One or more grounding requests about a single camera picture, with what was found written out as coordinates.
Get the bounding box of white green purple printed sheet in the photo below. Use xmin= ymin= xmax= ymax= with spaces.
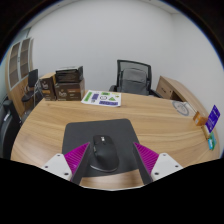
xmin=81 ymin=89 xmax=123 ymax=108

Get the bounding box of orange-brown cardboard box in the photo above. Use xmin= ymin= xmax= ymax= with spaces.
xmin=192 ymin=110 xmax=209 ymax=127

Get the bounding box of large brown cardboard box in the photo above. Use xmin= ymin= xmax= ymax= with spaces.
xmin=54 ymin=79 xmax=86 ymax=102

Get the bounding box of black leather chair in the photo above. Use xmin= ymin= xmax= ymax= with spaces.
xmin=0 ymin=99 xmax=23 ymax=159

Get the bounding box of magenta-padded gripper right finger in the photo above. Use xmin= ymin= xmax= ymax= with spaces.
xmin=132 ymin=142 xmax=184 ymax=185

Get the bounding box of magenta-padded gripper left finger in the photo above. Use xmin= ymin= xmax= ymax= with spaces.
xmin=42 ymin=142 xmax=92 ymax=185

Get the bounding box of black mesh office chair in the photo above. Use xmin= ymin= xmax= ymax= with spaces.
xmin=109 ymin=59 xmax=163 ymax=98

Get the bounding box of small brown cardboard box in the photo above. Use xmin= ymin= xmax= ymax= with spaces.
xmin=38 ymin=73 xmax=58 ymax=102

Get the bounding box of green wipes packet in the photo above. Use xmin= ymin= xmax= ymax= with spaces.
xmin=209 ymin=131 xmax=218 ymax=151

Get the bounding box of dark grey computer mouse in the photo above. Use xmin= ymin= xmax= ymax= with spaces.
xmin=89 ymin=134 xmax=120 ymax=173

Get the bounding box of grey backpack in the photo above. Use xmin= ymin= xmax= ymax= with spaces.
xmin=119 ymin=67 xmax=149 ymax=96

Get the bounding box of black flat box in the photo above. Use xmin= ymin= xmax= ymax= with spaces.
xmin=54 ymin=65 xmax=85 ymax=84

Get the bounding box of tan small packet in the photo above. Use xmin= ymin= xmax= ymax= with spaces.
xmin=200 ymin=124 xmax=211 ymax=140

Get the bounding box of dark grey mouse pad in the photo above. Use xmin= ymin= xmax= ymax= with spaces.
xmin=61 ymin=118 xmax=144 ymax=178

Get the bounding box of purple standing package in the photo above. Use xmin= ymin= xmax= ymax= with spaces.
xmin=204 ymin=104 xmax=221 ymax=134

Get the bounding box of round grey printed disc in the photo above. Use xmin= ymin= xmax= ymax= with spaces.
xmin=172 ymin=100 xmax=194 ymax=117

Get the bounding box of wooden side desk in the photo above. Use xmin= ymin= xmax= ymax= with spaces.
xmin=155 ymin=75 xmax=209 ymax=116

